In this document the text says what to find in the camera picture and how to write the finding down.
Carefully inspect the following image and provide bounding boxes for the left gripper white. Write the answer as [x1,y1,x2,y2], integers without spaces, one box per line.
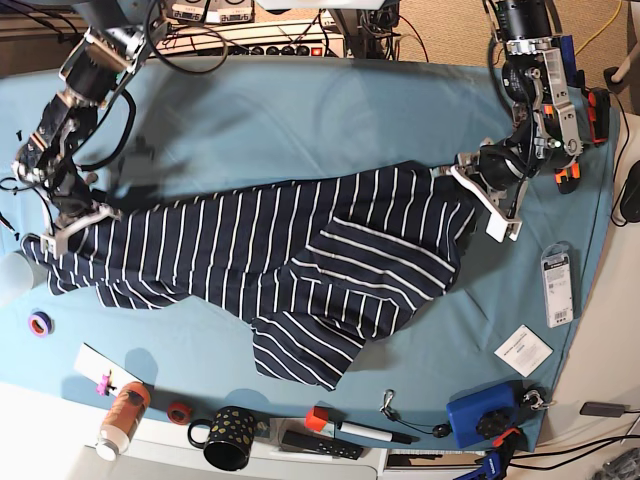
[432,152,528,223]

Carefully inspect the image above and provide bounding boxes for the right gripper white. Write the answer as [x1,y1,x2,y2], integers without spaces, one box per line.
[42,203,122,243]

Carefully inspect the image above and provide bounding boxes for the navy white striped t-shirt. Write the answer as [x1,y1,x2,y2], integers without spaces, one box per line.
[21,162,475,390]

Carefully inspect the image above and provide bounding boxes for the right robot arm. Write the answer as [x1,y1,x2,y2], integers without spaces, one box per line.
[12,1,169,236]

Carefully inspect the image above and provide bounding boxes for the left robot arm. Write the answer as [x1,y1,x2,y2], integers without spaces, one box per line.
[446,1,584,229]

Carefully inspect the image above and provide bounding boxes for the translucent white cup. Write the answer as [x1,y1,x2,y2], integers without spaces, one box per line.
[0,252,34,306]

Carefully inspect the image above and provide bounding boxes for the clear plastic blister pack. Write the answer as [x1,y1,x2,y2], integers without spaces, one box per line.
[540,242,574,328]

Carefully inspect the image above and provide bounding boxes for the purple tape roll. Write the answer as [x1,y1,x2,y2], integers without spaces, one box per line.
[28,311,54,338]

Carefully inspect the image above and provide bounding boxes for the orange black utility knife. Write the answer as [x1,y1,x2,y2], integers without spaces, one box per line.
[542,103,581,195]

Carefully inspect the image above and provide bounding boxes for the teal table cloth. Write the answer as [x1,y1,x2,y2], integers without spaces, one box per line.
[1,57,617,425]

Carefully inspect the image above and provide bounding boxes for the white square paper packet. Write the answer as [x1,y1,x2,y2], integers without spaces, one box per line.
[494,325,553,377]

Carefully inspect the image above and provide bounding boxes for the white paper sheet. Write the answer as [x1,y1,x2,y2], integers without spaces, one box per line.
[74,343,141,392]

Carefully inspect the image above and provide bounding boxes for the black computer mouse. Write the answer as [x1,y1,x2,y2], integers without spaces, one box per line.
[619,161,640,223]

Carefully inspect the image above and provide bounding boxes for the small orange black tool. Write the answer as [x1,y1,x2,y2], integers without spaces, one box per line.
[587,88,611,146]

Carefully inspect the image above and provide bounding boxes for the orange bottle white cap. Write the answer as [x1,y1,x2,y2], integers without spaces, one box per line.
[95,382,151,461]

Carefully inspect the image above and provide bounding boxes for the silver carabiner keyring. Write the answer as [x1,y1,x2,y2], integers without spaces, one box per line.
[521,389,555,411]

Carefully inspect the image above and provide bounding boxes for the blue plastic box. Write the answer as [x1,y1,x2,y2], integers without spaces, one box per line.
[446,381,523,449]

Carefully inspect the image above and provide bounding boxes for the black knob on box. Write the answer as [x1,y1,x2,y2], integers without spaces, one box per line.
[476,409,511,440]

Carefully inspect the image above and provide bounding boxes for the black power adapter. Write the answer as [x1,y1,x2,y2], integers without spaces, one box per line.
[579,401,627,418]

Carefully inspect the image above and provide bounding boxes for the red tape roll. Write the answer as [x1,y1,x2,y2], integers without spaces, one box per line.
[166,401,193,426]

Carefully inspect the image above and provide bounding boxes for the blue orange clamp bottom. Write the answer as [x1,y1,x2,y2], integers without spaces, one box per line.
[458,427,523,480]

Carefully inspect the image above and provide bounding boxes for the white black marker pen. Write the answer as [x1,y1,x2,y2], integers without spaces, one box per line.
[335,422,416,445]

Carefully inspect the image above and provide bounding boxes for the black mug gold pattern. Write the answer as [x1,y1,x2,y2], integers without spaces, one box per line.
[187,406,257,472]

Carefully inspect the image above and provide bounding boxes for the orange red cube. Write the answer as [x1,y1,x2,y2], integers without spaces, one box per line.
[304,406,329,432]

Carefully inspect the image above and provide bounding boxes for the black power strip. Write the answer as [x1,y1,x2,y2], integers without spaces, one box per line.
[222,43,329,58]

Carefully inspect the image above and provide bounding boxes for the black remote control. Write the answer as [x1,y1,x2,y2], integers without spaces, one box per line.
[281,430,364,460]

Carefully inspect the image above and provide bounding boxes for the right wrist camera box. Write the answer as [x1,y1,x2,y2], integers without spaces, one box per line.
[40,233,69,259]

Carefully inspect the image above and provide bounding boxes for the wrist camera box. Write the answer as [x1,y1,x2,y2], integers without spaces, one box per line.
[40,233,69,259]
[486,215,522,242]

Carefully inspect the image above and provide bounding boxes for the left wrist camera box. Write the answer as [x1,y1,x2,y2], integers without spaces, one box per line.
[486,215,522,242]

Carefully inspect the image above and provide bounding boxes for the black lanyard with clip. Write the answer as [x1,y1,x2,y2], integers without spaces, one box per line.
[379,389,452,440]

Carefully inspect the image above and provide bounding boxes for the yellow cable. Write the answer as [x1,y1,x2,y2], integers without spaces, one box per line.
[574,0,624,55]

